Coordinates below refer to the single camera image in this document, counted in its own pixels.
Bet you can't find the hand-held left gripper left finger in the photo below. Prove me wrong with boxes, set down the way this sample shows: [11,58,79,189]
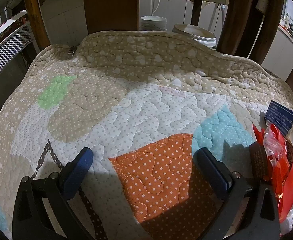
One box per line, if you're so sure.
[11,147,94,240]

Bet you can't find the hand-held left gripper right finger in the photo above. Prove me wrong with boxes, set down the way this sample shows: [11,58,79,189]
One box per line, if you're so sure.
[193,147,281,240]

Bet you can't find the dark red printed packet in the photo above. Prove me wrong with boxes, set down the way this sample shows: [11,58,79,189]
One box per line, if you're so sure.
[249,141,271,179]

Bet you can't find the blue cardboard box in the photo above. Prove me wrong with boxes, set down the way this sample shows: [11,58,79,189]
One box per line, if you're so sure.
[265,100,293,148]

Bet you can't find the quilted dotted patchwork blanket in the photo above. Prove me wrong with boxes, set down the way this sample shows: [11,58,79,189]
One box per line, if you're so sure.
[0,30,293,240]

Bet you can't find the white kitchen cabinets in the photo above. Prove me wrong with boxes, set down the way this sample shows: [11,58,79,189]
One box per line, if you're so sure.
[260,0,293,80]

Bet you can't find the white plastic bucket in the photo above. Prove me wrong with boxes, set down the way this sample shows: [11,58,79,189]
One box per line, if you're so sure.
[139,16,167,32]
[172,24,217,49]

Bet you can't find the dark wooden chair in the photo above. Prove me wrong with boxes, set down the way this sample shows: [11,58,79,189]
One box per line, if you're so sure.
[217,0,287,65]

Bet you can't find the wooden chair with round hole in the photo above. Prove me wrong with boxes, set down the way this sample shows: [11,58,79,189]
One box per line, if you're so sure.
[23,0,293,97]

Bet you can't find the wooden dining table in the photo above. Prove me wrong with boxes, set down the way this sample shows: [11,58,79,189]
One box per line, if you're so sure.
[139,0,231,25]

